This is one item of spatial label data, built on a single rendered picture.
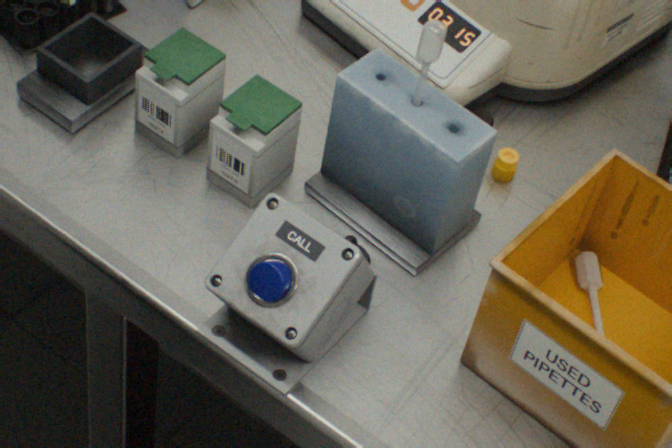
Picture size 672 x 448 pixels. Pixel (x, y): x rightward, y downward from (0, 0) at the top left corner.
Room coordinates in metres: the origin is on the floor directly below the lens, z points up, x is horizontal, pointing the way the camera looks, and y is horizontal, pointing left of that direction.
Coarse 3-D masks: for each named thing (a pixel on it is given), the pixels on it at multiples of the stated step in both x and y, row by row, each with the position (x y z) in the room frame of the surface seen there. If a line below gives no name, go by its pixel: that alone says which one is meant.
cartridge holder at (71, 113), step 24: (96, 24) 0.69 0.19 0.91; (48, 48) 0.65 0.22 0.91; (72, 48) 0.67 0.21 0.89; (96, 48) 0.68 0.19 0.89; (120, 48) 0.68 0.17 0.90; (144, 48) 0.69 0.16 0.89; (48, 72) 0.64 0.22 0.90; (72, 72) 0.63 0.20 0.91; (96, 72) 0.64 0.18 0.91; (120, 72) 0.65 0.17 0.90; (24, 96) 0.63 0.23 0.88; (48, 96) 0.63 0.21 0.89; (72, 96) 0.63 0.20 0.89; (96, 96) 0.63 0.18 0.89; (120, 96) 0.65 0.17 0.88; (72, 120) 0.61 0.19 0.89
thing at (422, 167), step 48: (336, 96) 0.61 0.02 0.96; (384, 96) 0.60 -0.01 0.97; (432, 96) 0.61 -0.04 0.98; (336, 144) 0.61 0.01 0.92; (384, 144) 0.59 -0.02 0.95; (432, 144) 0.57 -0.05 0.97; (480, 144) 0.58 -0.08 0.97; (336, 192) 0.60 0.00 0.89; (384, 192) 0.58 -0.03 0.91; (432, 192) 0.56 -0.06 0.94; (384, 240) 0.56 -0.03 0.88; (432, 240) 0.56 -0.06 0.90
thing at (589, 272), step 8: (584, 256) 0.57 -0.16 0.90; (592, 256) 0.57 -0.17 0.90; (576, 264) 0.57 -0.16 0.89; (584, 264) 0.57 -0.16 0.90; (592, 264) 0.57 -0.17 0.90; (584, 272) 0.56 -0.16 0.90; (592, 272) 0.56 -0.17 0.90; (600, 272) 0.56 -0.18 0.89; (584, 280) 0.55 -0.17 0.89; (592, 280) 0.55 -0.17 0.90; (600, 280) 0.56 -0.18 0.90; (584, 288) 0.55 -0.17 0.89; (600, 288) 0.55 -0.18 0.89
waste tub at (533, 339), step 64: (576, 192) 0.55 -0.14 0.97; (640, 192) 0.58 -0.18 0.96; (512, 256) 0.50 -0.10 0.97; (576, 256) 0.58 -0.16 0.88; (640, 256) 0.57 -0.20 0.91; (512, 320) 0.47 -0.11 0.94; (576, 320) 0.45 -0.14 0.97; (640, 320) 0.54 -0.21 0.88; (512, 384) 0.46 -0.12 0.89; (576, 384) 0.45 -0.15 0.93; (640, 384) 0.43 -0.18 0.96
